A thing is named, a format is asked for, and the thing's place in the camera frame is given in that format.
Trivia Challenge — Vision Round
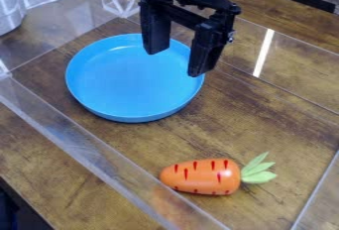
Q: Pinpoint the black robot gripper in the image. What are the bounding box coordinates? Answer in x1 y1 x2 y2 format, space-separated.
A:
139 0 242 77

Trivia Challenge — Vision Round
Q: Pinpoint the orange toy carrot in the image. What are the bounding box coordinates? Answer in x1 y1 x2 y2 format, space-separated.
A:
159 152 277 195

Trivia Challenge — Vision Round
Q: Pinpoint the blue round tray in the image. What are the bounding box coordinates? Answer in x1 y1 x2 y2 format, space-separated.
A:
66 33 205 123

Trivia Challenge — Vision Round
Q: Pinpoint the clear acrylic enclosure wall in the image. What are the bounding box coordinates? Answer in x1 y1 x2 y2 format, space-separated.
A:
0 0 339 230

